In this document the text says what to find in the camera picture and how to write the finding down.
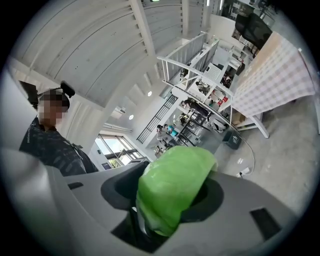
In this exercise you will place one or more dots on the dark waste bin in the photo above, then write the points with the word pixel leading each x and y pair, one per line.
pixel 232 140

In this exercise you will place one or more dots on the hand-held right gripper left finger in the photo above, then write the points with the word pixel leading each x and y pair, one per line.
pixel 87 195

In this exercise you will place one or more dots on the green ball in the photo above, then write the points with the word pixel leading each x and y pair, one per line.
pixel 170 185

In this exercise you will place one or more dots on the black metal railing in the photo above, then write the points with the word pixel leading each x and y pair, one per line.
pixel 157 117

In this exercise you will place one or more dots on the black head-worn camera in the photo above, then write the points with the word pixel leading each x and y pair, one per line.
pixel 67 88

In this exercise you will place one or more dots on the white power strip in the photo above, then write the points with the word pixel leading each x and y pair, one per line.
pixel 243 172

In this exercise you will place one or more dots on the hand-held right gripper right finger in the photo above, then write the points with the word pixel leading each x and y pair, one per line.
pixel 237 200

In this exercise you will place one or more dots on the white metal shelf rack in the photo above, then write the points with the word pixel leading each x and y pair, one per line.
pixel 175 63

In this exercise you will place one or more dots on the person's head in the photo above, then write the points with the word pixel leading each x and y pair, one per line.
pixel 53 110

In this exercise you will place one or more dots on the white perforated crate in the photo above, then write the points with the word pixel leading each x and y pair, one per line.
pixel 215 71

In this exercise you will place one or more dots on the large window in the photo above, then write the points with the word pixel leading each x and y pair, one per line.
pixel 115 147

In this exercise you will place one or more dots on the person's dark patterned jacket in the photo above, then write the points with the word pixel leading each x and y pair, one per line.
pixel 55 150

